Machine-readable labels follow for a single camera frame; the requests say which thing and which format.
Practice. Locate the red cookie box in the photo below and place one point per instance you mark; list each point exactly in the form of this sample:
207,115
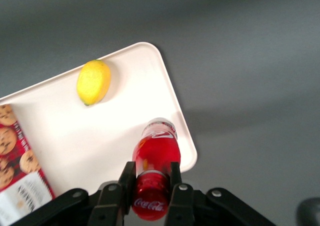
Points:
15,166

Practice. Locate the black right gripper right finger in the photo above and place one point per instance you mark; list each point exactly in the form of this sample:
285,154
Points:
178,198

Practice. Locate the cream plastic tray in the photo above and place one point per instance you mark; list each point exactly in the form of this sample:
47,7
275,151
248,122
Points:
100,136

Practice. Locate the red coke bottle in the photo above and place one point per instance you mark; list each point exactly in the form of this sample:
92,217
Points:
156,148

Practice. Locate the yellow lemon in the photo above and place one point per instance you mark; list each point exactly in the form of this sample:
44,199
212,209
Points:
93,82

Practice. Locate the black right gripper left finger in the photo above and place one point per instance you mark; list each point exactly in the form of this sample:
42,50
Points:
125,186

